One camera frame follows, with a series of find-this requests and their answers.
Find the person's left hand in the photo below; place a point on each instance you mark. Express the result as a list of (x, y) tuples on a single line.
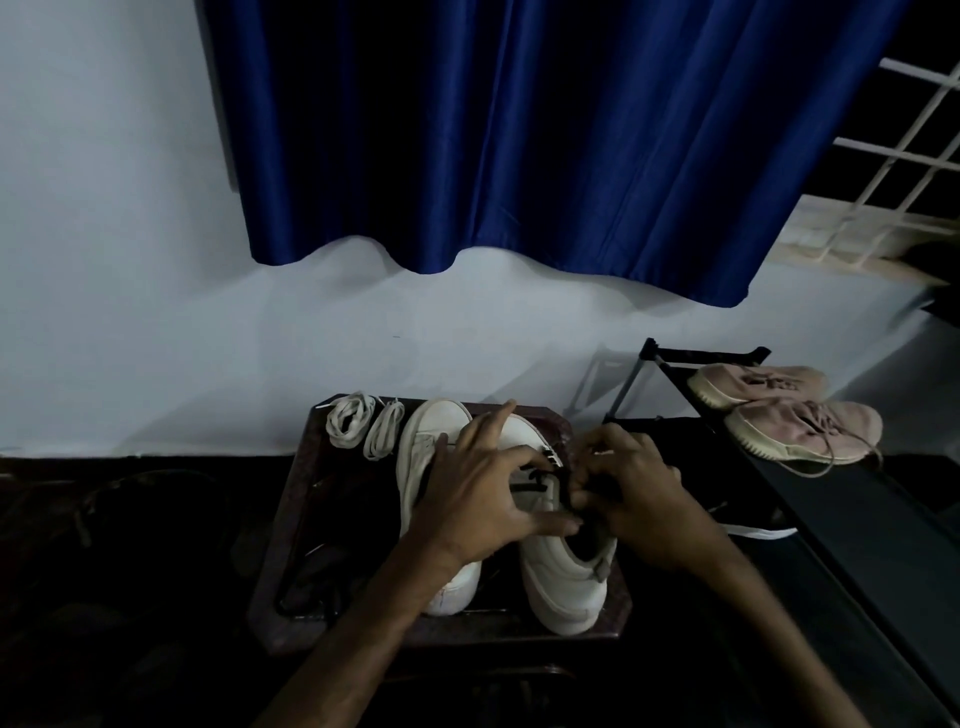
[(472, 510)]

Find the person's right hand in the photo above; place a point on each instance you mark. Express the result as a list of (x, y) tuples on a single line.
[(652, 510)]

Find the black shoelace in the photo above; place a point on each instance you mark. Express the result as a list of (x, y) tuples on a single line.
[(307, 592), (540, 480)]

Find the white shoelace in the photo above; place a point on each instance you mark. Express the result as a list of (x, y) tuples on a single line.
[(384, 431), (346, 420)]

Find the person's left forearm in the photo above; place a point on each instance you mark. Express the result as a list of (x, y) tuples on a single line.
[(352, 652)]

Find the person's right forearm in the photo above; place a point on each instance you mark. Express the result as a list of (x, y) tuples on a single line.
[(787, 645)]

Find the black sneaker white sole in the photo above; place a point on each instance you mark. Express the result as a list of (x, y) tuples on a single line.
[(757, 531)]

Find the dark brown plastic stool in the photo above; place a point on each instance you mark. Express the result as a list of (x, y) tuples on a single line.
[(337, 510)]

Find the pink sneaker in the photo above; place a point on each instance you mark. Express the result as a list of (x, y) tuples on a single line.
[(795, 435), (727, 386)]

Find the black shoe rack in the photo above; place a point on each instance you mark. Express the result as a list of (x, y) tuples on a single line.
[(862, 540)]

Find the blue curtain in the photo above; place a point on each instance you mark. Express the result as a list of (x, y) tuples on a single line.
[(525, 127)]

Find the white window grille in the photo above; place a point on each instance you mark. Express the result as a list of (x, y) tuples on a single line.
[(892, 195)]

